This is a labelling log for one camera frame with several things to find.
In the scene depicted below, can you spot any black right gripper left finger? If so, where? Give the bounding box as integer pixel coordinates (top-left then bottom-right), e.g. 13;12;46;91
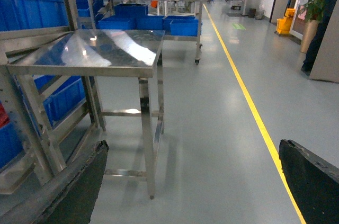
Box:
1;140;109;223

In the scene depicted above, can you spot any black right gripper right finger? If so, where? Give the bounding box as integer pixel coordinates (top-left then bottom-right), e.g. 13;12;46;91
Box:
279;139;338;223

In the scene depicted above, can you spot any stainless steel shelf rack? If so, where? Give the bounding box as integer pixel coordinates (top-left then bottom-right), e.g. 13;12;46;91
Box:
1;0;98;195

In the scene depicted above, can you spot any stainless steel table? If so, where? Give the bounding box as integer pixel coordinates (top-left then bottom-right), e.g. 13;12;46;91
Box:
7;29;164;199

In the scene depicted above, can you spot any yellow mop bucket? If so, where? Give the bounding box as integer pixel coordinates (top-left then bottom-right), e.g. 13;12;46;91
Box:
275;8;296;35

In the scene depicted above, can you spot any green potted plant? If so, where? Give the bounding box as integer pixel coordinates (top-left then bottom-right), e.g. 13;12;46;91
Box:
300;0;325;53

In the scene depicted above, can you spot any person in dark trousers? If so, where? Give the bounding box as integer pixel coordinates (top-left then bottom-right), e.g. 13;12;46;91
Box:
301;0;337;76

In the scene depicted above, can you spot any steel wheeled cart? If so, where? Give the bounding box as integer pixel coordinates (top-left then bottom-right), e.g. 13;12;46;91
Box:
88;0;204;65

